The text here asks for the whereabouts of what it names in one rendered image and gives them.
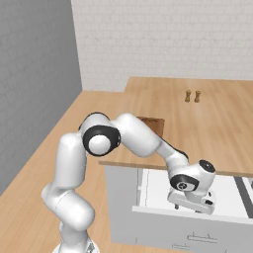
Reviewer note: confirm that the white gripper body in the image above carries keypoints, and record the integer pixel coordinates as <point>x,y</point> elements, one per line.
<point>194,203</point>

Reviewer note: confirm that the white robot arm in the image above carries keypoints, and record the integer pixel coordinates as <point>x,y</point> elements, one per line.
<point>70,158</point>

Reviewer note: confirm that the white open drawer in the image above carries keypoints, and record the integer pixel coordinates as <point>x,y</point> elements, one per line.
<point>157,188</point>

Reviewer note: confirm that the brown wooden cutting board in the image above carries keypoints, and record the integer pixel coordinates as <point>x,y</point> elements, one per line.
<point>156,124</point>

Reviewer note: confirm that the grey island cabinet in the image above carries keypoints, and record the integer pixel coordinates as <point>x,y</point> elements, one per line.
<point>121,204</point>

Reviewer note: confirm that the wooden pepper shaker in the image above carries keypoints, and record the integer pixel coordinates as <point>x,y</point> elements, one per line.
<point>197,96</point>

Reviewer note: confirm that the wooden salt shaker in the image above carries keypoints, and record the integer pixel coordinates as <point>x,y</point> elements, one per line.
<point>187,96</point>

